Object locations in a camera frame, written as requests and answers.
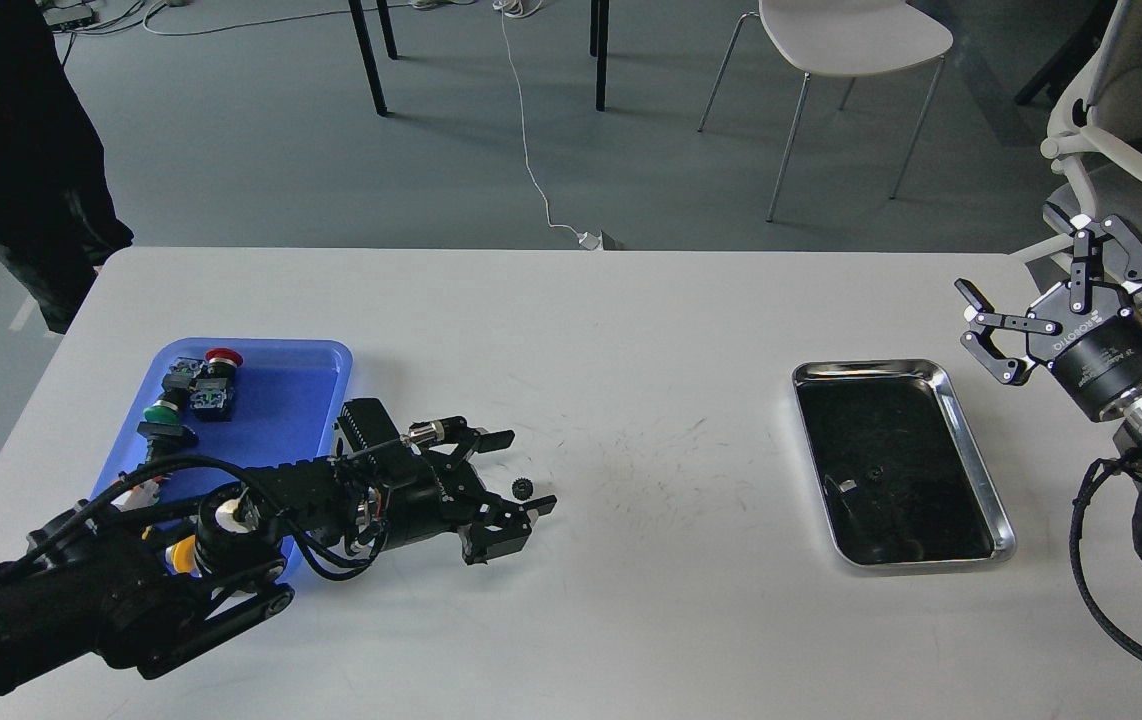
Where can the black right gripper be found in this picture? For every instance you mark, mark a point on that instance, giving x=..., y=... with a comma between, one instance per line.
x=1101, y=345

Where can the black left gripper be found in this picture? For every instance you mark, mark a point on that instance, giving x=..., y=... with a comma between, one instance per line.
x=413, y=495

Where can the small black gear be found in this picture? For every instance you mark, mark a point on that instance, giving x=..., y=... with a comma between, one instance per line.
x=522, y=489

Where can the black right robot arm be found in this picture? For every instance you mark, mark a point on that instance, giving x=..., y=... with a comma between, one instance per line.
x=999, y=343

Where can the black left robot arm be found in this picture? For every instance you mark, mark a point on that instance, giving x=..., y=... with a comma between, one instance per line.
x=95, y=579

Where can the blue plastic tray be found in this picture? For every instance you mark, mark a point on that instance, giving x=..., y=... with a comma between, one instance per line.
x=287, y=395

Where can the silver metal tray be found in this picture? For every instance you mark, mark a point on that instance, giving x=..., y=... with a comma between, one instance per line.
x=903, y=483

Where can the white plastic chair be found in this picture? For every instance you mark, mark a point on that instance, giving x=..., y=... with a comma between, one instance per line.
x=845, y=39

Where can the black table leg left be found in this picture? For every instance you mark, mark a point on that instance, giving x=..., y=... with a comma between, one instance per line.
x=366, y=48

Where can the black table leg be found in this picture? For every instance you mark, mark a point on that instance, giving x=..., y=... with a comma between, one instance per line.
x=366, y=48
x=599, y=48

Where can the black table leg right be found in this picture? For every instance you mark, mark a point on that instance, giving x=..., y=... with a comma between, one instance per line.
x=599, y=48

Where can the person in black trousers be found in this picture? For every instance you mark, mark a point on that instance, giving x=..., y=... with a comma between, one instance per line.
x=58, y=224

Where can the red push button switch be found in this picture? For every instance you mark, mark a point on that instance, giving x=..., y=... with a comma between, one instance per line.
x=213, y=390

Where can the yellow push button switch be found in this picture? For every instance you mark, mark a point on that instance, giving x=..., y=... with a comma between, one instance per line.
x=181, y=557

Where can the green push button switch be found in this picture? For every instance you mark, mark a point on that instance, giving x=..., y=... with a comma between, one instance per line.
x=176, y=390

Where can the orange white switch block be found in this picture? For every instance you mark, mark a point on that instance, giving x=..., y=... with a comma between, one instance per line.
x=146, y=494

